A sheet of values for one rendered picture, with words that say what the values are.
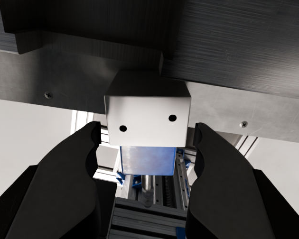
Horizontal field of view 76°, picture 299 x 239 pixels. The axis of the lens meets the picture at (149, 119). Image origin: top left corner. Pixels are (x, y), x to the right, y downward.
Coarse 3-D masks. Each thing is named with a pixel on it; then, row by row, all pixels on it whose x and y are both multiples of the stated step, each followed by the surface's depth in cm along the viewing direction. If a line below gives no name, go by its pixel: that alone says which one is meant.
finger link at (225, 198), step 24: (216, 144) 10; (216, 168) 8; (240, 168) 8; (192, 192) 7; (216, 192) 7; (240, 192) 7; (192, 216) 6; (216, 216) 6; (240, 216) 6; (264, 216) 6
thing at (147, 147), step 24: (120, 72) 15; (144, 72) 15; (120, 96) 11; (144, 96) 11; (168, 96) 11; (120, 120) 12; (144, 120) 12; (168, 120) 12; (120, 144) 12; (144, 144) 12; (168, 144) 12; (144, 168) 15; (168, 168) 15; (144, 192) 18
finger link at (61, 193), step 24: (72, 144) 10; (96, 144) 12; (48, 168) 8; (72, 168) 8; (96, 168) 10; (48, 192) 7; (72, 192) 7; (96, 192) 7; (24, 216) 6; (48, 216) 6; (72, 216) 6; (96, 216) 7
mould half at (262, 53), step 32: (192, 0) 5; (224, 0) 5; (256, 0) 5; (288, 0) 5; (0, 32) 6; (192, 32) 6; (224, 32) 6; (256, 32) 6; (288, 32) 6; (192, 64) 6; (224, 64) 6; (256, 64) 6; (288, 64) 6; (288, 96) 7
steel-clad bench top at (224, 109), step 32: (0, 64) 15; (32, 64) 15; (64, 64) 15; (96, 64) 15; (128, 64) 15; (0, 96) 17; (32, 96) 17; (64, 96) 17; (96, 96) 17; (192, 96) 17; (224, 96) 16; (256, 96) 16; (224, 128) 18; (256, 128) 18; (288, 128) 18
